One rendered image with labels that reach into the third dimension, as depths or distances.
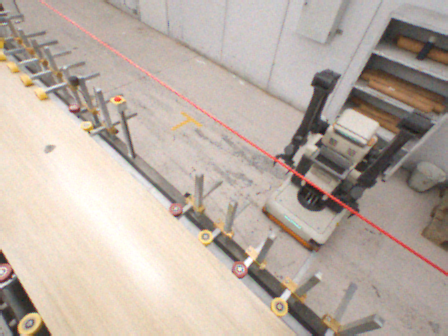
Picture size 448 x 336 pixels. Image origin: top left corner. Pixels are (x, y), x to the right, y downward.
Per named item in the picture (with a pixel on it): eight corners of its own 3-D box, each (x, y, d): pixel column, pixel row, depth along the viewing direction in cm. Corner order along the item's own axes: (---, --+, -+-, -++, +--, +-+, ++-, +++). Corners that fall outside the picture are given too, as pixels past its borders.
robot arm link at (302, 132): (339, 79, 122) (319, 70, 126) (334, 83, 119) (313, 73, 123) (308, 143, 155) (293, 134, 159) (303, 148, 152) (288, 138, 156)
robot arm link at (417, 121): (443, 109, 107) (418, 99, 111) (431, 128, 102) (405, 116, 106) (386, 167, 145) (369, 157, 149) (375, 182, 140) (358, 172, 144)
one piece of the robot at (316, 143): (297, 175, 273) (330, 112, 209) (343, 206, 252) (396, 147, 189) (280, 192, 255) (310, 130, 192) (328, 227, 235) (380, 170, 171)
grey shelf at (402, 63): (332, 128, 359) (405, 2, 240) (396, 163, 325) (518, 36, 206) (317, 143, 335) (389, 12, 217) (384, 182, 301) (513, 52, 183)
